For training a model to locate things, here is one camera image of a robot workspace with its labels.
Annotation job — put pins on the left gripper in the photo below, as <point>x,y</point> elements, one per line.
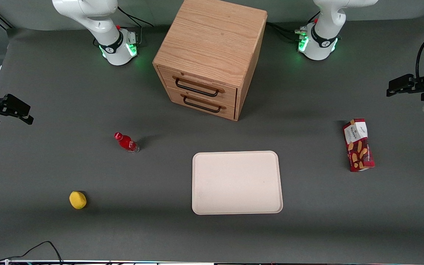
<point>420,87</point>

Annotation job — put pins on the red tartan shortbread cookie box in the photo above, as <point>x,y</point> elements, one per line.
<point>359,149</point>

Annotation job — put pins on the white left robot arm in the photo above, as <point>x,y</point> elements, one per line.
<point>324,25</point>

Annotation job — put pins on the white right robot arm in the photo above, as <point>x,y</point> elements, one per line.
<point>98,18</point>

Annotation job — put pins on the cream rectangular tray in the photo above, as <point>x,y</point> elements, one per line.
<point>236,182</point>

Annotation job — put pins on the yellow lemon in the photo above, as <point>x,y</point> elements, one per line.
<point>77,200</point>

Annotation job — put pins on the red plastic bottle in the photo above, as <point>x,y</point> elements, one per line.
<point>126,142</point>

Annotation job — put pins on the wooden two-drawer cabinet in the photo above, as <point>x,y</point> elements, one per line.
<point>212,40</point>

